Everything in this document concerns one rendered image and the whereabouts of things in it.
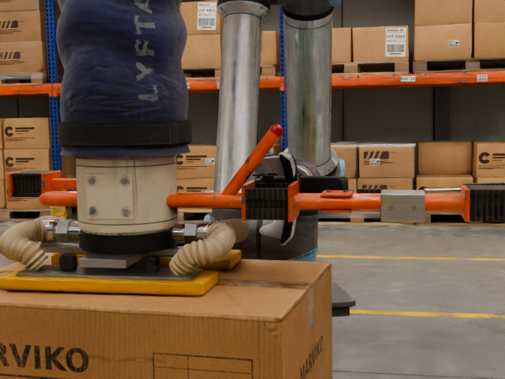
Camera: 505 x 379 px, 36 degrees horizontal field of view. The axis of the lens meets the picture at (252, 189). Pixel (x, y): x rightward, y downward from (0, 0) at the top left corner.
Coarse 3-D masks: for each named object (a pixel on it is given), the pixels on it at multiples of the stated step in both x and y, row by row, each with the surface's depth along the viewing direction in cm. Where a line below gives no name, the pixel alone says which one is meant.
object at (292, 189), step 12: (252, 180) 132; (252, 192) 123; (264, 192) 123; (276, 192) 123; (288, 192) 123; (252, 204) 124; (264, 204) 124; (276, 204) 124; (288, 204) 123; (252, 216) 124; (264, 216) 124; (276, 216) 123; (288, 216) 124
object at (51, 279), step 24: (72, 264) 125; (144, 264) 122; (0, 288) 123; (24, 288) 122; (48, 288) 121; (72, 288) 121; (96, 288) 120; (120, 288) 119; (144, 288) 118; (168, 288) 118; (192, 288) 117
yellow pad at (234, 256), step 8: (56, 256) 141; (80, 256) 140; (160, 256) 138; (168, 256) 138; (232, 256) 138; (240, 256) 144; (56, 264) 141; (160, 264) 138; (168, 264) 137; (208, 264) 136; (216, 264) 136; (224, 264) 135; (232, 264) 137
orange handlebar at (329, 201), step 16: (48, 192) 136; (64, 192) 136; (336, 192) 126; (352, 192) 126; (304, 208) 125; (320, 208) 124; (336, 208) 123; (352, 208) 123; (368, 208) 122; (432, 208) 120; (448, 208) 120
